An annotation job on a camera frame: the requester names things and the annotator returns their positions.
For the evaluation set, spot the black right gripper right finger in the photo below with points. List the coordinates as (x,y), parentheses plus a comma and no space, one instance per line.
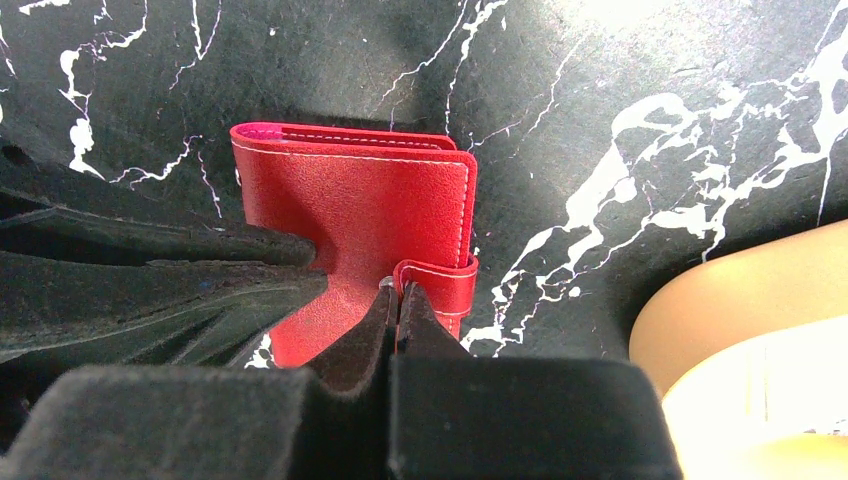
(453,415)

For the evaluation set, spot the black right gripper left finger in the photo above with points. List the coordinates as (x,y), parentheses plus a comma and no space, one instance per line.
(326,420)

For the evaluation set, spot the orange oval tray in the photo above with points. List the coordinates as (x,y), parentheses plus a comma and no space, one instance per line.
(748,354)

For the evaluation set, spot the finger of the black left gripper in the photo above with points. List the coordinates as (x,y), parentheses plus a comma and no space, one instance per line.
(51,211)
(57,315)

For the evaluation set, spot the red leather card holder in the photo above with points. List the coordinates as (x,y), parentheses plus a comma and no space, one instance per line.
(376,205)

